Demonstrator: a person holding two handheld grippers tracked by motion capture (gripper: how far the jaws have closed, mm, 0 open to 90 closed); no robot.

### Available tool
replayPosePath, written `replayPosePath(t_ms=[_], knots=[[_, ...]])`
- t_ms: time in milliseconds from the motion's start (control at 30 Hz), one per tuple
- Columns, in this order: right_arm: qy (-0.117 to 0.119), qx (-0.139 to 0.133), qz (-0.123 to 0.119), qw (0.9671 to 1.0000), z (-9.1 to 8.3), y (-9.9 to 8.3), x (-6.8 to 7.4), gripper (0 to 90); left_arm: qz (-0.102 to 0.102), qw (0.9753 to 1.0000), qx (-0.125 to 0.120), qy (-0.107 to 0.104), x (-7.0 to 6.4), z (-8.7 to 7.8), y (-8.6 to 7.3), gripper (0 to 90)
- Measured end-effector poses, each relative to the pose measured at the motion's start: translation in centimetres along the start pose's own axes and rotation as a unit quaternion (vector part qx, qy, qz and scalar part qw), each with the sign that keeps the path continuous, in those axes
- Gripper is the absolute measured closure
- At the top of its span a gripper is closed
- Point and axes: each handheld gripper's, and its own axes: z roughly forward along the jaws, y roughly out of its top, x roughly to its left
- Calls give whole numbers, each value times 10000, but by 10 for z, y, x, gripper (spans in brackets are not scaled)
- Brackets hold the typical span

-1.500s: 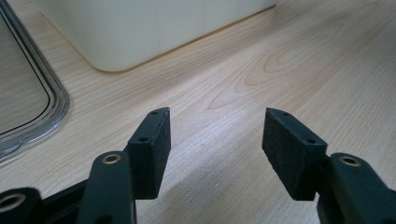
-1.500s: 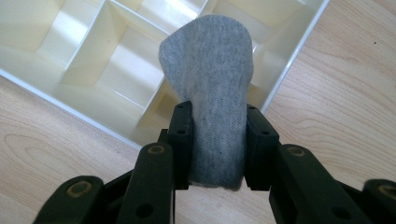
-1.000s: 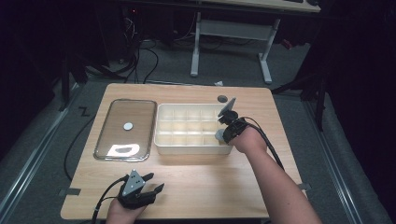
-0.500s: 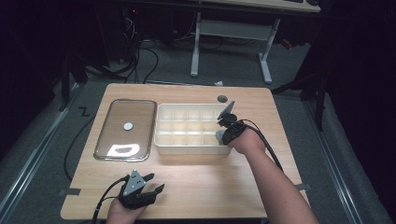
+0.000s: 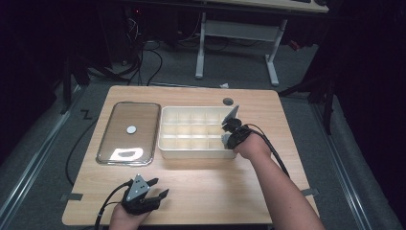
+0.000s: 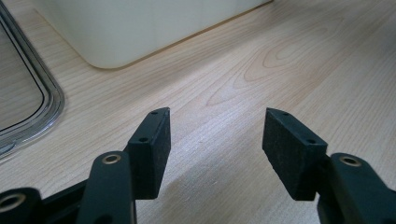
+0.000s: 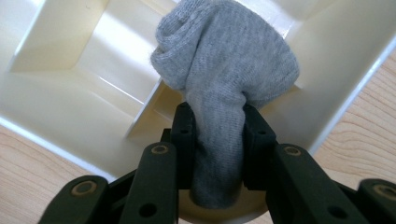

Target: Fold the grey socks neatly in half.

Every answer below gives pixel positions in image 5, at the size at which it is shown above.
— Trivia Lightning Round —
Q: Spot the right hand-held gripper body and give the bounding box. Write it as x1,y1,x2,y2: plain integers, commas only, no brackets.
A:
220,104,254,150

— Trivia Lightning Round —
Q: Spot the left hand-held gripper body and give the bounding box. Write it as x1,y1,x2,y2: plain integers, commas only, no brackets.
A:
120,173,162,216

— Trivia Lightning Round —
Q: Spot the white divided storage box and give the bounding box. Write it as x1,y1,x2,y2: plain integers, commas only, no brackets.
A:
157,105,243,160

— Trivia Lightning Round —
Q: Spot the person's right hand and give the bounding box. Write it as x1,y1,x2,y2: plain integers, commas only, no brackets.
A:
234,131,273,161

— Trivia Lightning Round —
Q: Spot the person's left hand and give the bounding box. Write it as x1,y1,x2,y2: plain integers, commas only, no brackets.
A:
108,203,151,230

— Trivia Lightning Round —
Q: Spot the clear plastic lid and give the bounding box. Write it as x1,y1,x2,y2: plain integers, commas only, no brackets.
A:
96,101,162,167

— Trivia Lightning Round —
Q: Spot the grey tape strip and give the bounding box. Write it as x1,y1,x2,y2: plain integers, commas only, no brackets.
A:
302,187,321,197
59,193,84,202

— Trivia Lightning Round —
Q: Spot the black stand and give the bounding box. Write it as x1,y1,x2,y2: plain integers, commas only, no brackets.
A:
278,71,338,136
58,56,92,116

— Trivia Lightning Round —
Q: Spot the desk with white legs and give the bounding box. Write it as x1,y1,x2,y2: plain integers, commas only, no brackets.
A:
193,0,330,88

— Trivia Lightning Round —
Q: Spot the left hand-held gripper cable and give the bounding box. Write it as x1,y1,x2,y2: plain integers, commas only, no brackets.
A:
94,178,134,230

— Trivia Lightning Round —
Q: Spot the hand-held gripper cable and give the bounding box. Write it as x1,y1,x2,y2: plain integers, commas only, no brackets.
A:
94,178,134,230
244,123,291,179

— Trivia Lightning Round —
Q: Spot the right hand-held gripper cable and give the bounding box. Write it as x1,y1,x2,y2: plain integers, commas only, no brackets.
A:
244,123,291,179

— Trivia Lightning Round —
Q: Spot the black floor cable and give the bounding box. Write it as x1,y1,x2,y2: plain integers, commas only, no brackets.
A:
64,117,100,187

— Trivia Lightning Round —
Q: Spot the metal floor rail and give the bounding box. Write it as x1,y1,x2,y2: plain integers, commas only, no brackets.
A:
309,101,374,230
0,104,73,226

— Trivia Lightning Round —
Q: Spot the bundle of black cables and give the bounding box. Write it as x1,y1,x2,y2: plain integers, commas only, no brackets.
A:
123,12,165,87

